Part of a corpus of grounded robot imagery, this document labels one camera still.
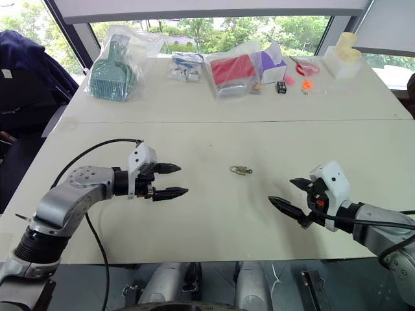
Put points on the green plastic dustpan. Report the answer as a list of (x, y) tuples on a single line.
[(110, 77)]

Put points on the pink small object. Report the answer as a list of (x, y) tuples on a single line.
[(289, 80)]

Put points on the silver rounded robot leg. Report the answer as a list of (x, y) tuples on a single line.
[(251, 285), (160, 285)]

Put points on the bag of blue-white parts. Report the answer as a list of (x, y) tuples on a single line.
[(186, 68)]

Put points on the orange small object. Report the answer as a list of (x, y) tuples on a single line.
[(307, 85)]

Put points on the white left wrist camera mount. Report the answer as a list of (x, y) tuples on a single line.
[(139, 158)]

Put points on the red scissors in bag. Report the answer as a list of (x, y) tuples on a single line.
[(306, 67)]

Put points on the dark blue jacket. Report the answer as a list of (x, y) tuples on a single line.
[(29, 81)]

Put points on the small brass padlock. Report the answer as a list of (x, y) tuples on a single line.
[(238, 170)]

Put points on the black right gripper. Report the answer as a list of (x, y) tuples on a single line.
[(319, 197)]

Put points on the clear bag with red box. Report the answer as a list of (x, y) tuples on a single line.
[(230, 71)]

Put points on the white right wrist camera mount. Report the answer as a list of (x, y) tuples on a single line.
[(337, 184)]

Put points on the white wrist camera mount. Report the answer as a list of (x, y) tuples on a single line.
[(139, 158), (337, 184)]

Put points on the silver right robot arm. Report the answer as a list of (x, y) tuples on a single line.
[(382, 241)]

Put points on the white foam block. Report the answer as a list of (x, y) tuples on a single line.
[(345, 69)]

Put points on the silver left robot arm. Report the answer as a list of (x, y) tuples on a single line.
[(58, 201)]

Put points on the green item in plastic bag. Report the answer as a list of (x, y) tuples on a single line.
[(142, 48)]

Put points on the small black box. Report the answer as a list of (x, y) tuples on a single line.
[(282, 87)]

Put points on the pale yellow cylinder holder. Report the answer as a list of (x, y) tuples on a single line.
[(347, 43)]

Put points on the purple and white box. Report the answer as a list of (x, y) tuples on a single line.
[(274, 66)]

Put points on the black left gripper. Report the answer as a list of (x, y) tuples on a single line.
[(144, 186)]

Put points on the black metal bracket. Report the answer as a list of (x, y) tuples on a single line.
[(314, 288)]

